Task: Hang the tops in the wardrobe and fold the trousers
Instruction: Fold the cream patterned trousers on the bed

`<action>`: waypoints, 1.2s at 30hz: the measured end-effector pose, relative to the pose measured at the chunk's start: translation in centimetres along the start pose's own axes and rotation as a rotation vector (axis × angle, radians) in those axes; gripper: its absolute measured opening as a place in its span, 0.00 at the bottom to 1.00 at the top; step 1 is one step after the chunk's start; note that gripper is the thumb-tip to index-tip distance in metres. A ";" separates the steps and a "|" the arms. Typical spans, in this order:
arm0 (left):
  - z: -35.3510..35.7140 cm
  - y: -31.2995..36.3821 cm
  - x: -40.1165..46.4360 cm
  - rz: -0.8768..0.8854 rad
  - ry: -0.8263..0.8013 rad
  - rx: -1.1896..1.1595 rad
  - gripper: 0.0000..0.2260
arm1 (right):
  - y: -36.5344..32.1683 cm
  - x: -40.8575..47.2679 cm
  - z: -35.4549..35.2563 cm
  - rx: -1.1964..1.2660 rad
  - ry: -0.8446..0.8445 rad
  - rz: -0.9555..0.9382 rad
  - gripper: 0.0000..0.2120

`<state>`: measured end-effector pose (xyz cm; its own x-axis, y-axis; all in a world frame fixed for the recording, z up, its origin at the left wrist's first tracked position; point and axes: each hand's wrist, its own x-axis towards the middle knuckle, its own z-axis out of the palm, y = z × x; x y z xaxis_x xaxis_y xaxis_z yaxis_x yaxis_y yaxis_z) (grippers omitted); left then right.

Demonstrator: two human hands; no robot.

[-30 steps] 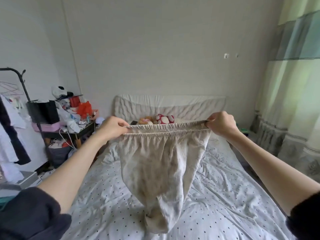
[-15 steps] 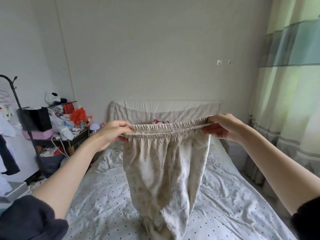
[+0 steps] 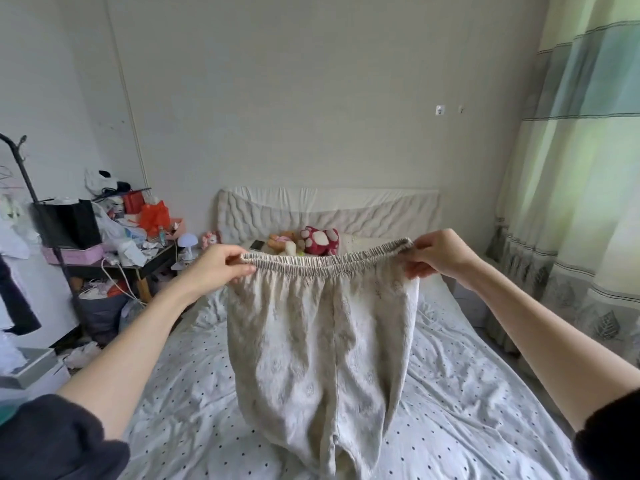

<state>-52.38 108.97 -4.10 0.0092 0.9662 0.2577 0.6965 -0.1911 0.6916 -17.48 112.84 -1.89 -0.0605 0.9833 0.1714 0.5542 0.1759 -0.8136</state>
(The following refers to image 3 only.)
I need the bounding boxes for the person's black left sleeve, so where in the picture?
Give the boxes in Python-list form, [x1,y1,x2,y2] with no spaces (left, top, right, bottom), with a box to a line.
[0,393,131,480]

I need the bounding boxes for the person's black sleeve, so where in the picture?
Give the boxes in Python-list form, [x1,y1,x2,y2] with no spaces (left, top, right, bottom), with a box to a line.
[0,393,131,480]
[572,387,640,480]

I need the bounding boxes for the small white lamp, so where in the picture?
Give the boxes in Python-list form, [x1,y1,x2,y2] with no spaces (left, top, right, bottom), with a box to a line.
[175,231,201,268]

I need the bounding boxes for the person's right hand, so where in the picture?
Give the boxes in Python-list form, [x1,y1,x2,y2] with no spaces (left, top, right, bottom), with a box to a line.
[398,229,491,294]

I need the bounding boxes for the person's left hand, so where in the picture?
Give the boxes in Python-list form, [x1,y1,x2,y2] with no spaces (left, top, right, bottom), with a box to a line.
[172,243,259,304]

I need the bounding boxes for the red bag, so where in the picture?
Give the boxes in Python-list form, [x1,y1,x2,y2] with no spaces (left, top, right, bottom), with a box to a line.
[122,189,176,239]

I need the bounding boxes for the black clothes rack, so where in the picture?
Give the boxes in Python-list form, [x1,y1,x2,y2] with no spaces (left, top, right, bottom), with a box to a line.
[0,133,76,316]

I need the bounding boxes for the striped beige curtain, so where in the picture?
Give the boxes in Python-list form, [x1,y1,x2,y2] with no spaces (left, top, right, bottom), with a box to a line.
[483,0,640,371]

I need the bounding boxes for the white tufted headboard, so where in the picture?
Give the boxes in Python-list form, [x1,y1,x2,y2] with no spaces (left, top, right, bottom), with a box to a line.
[215,187,443,248]

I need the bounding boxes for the black hanging garment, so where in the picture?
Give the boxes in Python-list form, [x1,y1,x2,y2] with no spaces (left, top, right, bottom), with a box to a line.
[0,255,43,338]

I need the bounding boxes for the dark side table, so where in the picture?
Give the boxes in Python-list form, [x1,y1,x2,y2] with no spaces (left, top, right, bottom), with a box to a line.
[55,243,181,306]

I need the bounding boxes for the black bag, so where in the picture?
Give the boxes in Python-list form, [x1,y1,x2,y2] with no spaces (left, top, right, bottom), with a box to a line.
[35,197,103,251]

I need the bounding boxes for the red white plush toy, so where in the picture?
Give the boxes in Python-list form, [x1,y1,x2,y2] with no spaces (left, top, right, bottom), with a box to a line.
[298,225,343,258]

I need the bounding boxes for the white storage box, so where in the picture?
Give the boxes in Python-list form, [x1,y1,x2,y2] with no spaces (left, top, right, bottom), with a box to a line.
[0,345,71,404]

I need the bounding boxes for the person's black right sleeve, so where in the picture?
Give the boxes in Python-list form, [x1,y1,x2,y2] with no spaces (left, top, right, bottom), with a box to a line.
[572,387,640,480]

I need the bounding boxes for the person's right forearm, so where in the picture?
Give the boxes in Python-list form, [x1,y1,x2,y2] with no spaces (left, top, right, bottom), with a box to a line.
[465,265,640,431]

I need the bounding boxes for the white dotted bed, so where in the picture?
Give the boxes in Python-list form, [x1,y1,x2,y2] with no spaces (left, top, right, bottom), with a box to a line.
[118,233,591,480]

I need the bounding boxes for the pink box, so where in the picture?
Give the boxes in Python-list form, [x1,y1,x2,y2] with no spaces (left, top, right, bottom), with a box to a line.
[40,243,106,268]

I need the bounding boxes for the beige textured pajama pants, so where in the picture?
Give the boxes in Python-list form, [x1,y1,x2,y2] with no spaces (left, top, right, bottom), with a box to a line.
[222,237,421,480]

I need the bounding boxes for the black white plush toy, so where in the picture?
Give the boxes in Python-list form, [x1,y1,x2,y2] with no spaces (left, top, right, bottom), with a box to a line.
[85,167,133,199]

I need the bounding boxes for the grey patterned bag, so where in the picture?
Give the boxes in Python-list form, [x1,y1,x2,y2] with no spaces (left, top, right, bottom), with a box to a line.
[118,297,151,334]

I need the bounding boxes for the white shoe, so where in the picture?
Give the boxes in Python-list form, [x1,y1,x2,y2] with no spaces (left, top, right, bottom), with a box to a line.
[62,339,103,369]

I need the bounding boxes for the plush toys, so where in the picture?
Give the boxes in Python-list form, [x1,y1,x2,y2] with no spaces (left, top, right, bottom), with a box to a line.
[262,231,301,256]

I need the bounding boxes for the person's left forearm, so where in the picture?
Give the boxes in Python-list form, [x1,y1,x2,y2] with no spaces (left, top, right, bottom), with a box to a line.
[57,279,201,441]

